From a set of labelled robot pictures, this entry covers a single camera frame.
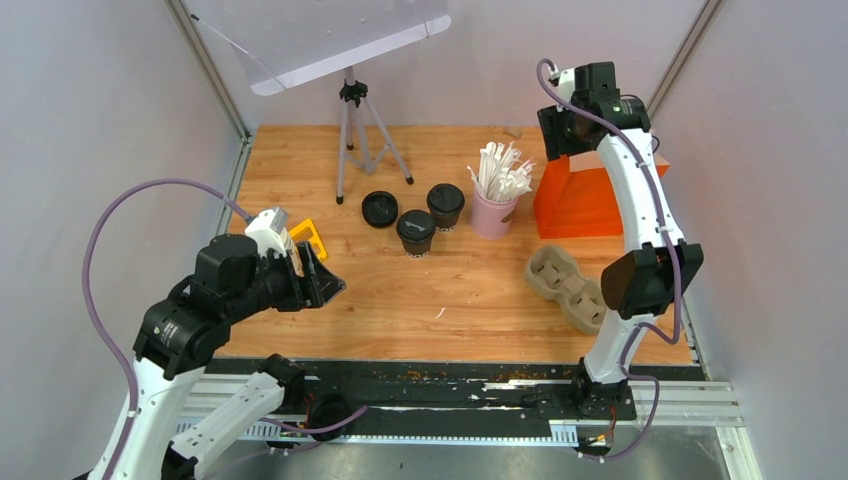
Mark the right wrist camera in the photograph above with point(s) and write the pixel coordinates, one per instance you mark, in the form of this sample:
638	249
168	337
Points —
565	83

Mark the black cup lid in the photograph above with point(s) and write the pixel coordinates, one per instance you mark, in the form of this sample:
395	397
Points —
415	225
445	198

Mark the white reflector board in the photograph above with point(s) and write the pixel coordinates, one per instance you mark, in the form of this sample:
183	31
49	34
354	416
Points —
284	44

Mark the cardboard cup carrier tray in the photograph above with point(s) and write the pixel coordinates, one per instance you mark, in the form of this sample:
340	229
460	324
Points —
555	275

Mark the orange paper bag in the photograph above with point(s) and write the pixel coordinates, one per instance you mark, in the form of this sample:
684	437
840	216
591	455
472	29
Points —
607	191

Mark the yellow triangular plastic stand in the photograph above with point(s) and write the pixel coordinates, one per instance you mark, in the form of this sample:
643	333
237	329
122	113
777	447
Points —
306	231

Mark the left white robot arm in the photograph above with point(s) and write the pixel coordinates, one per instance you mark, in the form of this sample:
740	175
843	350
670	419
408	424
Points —
177	340

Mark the stack of black lids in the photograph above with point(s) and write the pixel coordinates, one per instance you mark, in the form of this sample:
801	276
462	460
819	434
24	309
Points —
380	209

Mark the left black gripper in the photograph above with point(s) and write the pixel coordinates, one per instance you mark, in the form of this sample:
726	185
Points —
314	288

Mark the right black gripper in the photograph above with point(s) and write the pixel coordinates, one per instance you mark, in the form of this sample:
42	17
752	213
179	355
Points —
551	119

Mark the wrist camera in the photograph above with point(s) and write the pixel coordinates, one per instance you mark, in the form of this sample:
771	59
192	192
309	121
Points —
565	83
268	230

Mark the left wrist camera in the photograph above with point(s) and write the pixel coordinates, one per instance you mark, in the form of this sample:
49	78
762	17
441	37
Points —
268	230

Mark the bundle of wrapped straws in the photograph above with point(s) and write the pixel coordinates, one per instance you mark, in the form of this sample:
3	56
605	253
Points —
502	175

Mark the black paper coffee cup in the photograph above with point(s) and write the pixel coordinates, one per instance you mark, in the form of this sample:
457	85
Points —
445	221
416	248

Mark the grey tripod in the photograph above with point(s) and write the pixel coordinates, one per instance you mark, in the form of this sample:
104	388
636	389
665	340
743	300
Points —
354	146

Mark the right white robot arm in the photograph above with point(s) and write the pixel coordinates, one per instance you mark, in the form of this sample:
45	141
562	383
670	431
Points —
643	289

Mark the pink straw holder cup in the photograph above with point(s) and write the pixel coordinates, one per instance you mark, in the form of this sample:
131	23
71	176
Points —
489	219

